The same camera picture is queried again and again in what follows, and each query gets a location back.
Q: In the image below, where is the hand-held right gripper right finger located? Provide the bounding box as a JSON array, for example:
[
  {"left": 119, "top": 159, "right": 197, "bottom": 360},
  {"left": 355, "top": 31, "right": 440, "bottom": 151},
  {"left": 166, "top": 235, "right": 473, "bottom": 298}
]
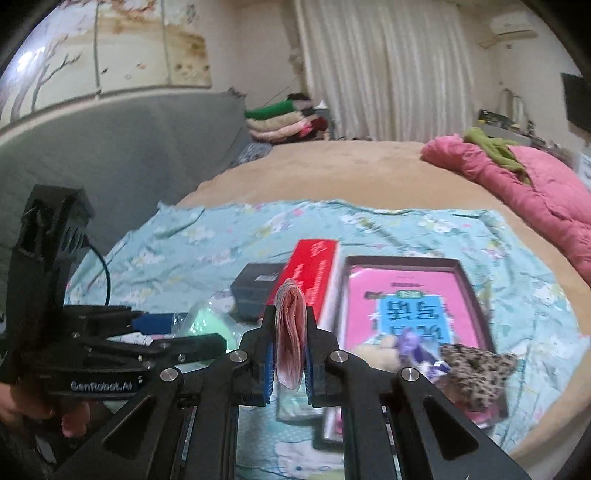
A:
[{"left": 304, "top": 305, "right": 532, "bottom": 480}]

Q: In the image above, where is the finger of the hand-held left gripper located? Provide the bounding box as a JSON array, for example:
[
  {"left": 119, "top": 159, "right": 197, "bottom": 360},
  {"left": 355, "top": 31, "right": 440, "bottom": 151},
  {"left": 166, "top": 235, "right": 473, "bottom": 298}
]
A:
[
  {"left": 131, "top": 311, "right": 190, "bottom": 335},
  {"left": 106, "top": 333, "right": 228, "bottom": 368}
]

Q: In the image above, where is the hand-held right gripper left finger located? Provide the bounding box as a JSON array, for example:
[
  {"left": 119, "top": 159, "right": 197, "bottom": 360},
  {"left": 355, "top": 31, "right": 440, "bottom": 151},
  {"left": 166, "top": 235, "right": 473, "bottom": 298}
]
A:
[{"left": 60, "top": 305, "right": 279, "bottom": 480}]

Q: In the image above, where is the green roll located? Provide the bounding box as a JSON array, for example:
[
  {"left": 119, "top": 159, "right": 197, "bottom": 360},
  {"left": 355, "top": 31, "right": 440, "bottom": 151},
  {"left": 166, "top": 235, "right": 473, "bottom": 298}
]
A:
[{"left": 173, "top": 300, "right": 241, "bottom": 342}]

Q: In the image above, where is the white plush with purple cloth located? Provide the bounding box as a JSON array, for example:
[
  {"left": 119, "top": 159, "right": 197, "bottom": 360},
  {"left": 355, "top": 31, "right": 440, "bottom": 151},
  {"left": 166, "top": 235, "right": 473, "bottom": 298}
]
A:
[{"left": 353, "top": 330, "right": 451, "bottom": 384}]

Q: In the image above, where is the pink game box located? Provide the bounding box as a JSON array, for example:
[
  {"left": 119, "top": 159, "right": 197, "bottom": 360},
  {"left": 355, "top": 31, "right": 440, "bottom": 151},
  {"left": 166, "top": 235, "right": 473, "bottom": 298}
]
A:
[{"left": 314, "top": 255, "right": 509, "bottom": 450}]

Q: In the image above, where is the leopard print plush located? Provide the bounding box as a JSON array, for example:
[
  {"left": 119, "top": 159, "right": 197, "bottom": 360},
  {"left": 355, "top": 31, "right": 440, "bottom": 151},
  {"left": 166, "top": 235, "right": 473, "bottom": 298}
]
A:
[{"left": 436, "top": 344, "right": 520, "bottom": 414}]

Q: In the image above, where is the person's left hand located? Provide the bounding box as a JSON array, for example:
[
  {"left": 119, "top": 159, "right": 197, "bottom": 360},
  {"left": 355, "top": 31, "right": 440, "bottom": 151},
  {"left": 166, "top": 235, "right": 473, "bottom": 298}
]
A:
[{"left": 0, "top": 383, "right": 93, "bottom": 439}]

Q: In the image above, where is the pastel plastic packet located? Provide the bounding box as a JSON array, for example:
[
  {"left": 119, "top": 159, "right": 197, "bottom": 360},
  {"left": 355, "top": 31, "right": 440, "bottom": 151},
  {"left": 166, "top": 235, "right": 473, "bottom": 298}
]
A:
[{"left": 276, "top": 383, "right": 324, "bottom": 423}]

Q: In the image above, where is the dark cardboard box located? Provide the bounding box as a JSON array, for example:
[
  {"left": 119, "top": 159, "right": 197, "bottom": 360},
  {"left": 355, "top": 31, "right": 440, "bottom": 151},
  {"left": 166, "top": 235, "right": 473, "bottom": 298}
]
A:
[{"left": 229, "top": 262, "right": 289, "bottom": 321}]

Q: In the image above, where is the red long box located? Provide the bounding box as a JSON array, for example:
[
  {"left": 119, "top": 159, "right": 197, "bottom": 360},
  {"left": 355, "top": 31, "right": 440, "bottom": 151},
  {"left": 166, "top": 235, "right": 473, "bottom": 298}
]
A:
[{"left": 261, "top": 239, "right": 341, "bottom": 333}]

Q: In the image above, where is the cartoon cat printed blanket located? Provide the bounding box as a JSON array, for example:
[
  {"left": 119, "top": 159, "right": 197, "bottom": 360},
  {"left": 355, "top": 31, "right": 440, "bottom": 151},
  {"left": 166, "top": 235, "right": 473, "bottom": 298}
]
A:
[{"left": 65, "top": 199, "right": 583, "bottom": 480}]

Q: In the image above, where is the grey headboard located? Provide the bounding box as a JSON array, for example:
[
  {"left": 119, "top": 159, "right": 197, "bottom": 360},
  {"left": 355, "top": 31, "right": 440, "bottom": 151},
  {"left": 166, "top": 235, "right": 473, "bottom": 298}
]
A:
[{"left": 0, "top": 88, "right": 252, "bottom": 296}]

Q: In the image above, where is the dark patterned cloth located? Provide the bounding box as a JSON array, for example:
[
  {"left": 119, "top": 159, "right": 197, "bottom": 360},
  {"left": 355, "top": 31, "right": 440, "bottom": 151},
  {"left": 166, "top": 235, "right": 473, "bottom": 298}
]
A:
[{"left": 231, "top": 141, "right": 273, "bottom": 168}]

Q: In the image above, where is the beige bed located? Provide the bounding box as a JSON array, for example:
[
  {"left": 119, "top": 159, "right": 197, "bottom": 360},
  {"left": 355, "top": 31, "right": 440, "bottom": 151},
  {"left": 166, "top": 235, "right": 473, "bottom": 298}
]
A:
[{"left": 175, "top": 138, "right": 591, "bottom": 462}]

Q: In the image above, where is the stack of folded clothes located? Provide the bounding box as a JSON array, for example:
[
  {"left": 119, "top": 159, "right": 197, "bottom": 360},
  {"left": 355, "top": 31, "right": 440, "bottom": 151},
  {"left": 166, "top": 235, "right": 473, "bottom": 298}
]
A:
[{"left": 244, "top": 93, "right": 329, "bottom": 143}]

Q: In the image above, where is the tree print wardrobe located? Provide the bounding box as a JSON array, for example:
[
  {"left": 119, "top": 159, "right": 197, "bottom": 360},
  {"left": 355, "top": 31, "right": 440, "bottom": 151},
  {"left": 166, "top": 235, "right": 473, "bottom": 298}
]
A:
[{"left": 0, "top": 0, "right": 213, "bottom": 123}]

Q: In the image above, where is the green cloth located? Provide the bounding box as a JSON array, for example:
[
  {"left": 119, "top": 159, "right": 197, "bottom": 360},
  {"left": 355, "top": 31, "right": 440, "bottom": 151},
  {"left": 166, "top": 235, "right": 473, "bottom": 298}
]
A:
[{"left": 463, "top": 127, "right": 532, "bottom": 185}]

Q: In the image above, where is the pink quilt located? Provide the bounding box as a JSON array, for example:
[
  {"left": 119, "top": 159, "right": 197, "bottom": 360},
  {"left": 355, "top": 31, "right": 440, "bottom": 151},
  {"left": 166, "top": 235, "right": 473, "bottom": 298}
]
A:
[{"left": 421, "top": 135, "right": 591, "bottom": 287}]

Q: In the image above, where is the white curtain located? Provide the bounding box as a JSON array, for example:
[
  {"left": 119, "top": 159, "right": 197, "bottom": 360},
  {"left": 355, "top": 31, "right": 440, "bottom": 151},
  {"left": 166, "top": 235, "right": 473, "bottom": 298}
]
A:
[{"left": 300, "top": 0, "right": 476, "bottom": 141}]

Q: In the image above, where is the cluttered side table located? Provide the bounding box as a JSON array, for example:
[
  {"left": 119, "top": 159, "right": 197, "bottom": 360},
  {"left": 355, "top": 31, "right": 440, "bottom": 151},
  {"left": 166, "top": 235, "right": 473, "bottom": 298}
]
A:
[{"left": 478, "top": 88, "right": 564, "bottom": 144}]

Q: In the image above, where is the white box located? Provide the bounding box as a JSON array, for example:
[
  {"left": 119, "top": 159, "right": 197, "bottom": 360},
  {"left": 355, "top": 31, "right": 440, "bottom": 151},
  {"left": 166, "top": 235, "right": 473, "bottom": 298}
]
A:
[{"left": 575, "top": 150, "right": 591, "bottom": 190}]

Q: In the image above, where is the white air conditioner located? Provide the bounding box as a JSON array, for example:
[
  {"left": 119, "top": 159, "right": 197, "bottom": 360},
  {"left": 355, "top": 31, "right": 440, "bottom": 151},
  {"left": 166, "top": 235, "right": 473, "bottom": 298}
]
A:
[{"left": 489, "top": 11, "right": 539, "bottom": 38}]

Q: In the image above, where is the black cable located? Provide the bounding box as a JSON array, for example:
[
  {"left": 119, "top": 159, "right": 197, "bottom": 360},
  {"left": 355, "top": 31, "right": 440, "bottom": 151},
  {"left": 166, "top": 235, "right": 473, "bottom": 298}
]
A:
[{"left": 83, "top": 237, "right": 112, "bottom": 306}]

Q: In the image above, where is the black wall television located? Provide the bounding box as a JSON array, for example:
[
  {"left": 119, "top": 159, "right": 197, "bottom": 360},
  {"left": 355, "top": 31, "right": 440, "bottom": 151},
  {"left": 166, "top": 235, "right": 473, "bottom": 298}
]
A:
[{"left": 561, "top": 71, "right": 591, "bottom": 134}]

